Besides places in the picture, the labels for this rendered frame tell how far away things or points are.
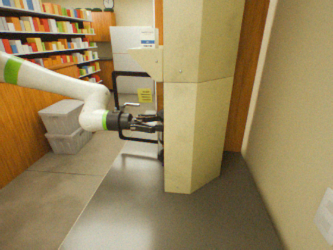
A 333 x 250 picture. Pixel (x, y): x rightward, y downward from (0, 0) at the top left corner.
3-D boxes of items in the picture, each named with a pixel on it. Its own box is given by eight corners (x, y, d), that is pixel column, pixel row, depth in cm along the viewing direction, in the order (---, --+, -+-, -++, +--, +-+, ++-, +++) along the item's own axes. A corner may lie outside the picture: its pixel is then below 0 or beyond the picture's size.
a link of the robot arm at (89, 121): (82, 134, 91) (70, 124, 81) (90, 111, 96) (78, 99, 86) (111, 136, 90) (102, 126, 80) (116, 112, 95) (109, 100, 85)
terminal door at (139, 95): (168, 145, 109) (168, 72, 92) (119, 139, 115) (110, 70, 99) (168, 144, 109) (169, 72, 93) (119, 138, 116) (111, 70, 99)
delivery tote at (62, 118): (93, 119, 315) (89, 99, 301) (72, 136, 261) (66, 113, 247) (68, 118, 320) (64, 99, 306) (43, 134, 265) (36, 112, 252)
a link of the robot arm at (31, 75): (21, 91, 85) (14, 77, 75) (31, 70, 90) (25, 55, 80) (106, 113, 97) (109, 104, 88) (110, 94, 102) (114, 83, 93)
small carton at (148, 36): (159, 47, 69) (158, 28, 66) (154, 48, 64) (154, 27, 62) (145, 47, 70) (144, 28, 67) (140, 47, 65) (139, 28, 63)
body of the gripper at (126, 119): (118, 116, 81) (140, 118, 80) (124, 110, 89) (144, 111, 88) (119, 133, 84) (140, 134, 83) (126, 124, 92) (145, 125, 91)
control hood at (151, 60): (172, 68, 92) (172, 45, 88) (163, 82, 63) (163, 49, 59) (148, 68, 93) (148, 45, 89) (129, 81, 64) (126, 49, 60)
